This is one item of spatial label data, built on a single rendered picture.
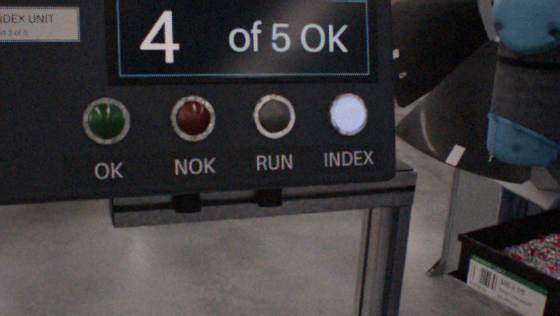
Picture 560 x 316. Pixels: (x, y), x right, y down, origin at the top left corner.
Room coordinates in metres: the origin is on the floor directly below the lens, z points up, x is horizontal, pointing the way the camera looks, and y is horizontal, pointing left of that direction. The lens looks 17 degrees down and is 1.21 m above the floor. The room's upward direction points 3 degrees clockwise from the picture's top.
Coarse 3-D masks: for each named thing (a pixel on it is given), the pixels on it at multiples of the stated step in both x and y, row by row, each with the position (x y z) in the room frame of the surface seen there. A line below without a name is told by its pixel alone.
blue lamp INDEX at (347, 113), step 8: (336, 96) 0.40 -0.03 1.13; (344, 96) 0.40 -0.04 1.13; (352, 96) 0.40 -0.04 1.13; (336, 104) 0.40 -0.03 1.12; (344, 104) 0.40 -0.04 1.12; (352, 104) 0.40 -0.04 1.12; (360, 104) 0.40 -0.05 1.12; (328, 112) 0.40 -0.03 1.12; (336, 112) 0.40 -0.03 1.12; (344, 112) 0.39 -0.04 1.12; (352, 112) 0.40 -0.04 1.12; (360, 112) 0.40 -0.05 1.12; (336, 120) 0.40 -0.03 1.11; (344, 120) 0.39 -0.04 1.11; (352, 120) 0.39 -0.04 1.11; (360, 120) 0.40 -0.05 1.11; (336, 128) 0.40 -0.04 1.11; (344, 128) 0.40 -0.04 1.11; (352, 128) 0.40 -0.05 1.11; (360, 128) 0.40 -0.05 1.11
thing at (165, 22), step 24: (120, 0) 0.37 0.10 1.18; (144, 0) 0.38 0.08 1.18; (168, 0) 0.38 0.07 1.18; (192, 0) 0.39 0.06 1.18; (120, 24) 0.37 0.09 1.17; (144, 24) 0.37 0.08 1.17; (168, 24) 0.38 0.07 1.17; (192, 24) 0.38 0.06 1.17; (120, 48) 0.37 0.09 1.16; (144, 48) 0.37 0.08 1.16; (168, 48) 0.37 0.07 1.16; (192, 48) 0.38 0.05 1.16; (120, 72) 0.36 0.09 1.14; (144, 72) 0.37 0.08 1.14; (168, 72) 0.37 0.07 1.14; (192, 72) 0.38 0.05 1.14
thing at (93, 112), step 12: (96, 108) 0.35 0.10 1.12; (108, 108) 0.35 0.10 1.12; (120, 108) 0.36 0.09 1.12; (84, 120) 0.35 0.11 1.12; (96, 120) 0.34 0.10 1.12; (108, 120) 0.35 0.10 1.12; (120, 120) 0.35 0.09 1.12; (96, 132) 0.34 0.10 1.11; (108, 132) 0.34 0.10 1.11; (120, 132) 0.35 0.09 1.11; (108, 144) 0.35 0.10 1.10
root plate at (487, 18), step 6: (480, 0) 1.19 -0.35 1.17; (486, 0) 1.18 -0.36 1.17; (492, 0) 1.17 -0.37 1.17; (480, 6) 1.19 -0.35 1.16; (486, 6) 1.18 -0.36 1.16; (480, 12) 1.18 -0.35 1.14; (486, 12) 1.18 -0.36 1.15; (486, 18) 1.18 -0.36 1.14; (486, 24) 1.18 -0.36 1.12; (492, 24) 1.17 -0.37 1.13; (486, 30) 1.17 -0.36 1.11; (492, 30) 1.17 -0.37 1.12; (492, 36) 1.17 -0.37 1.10
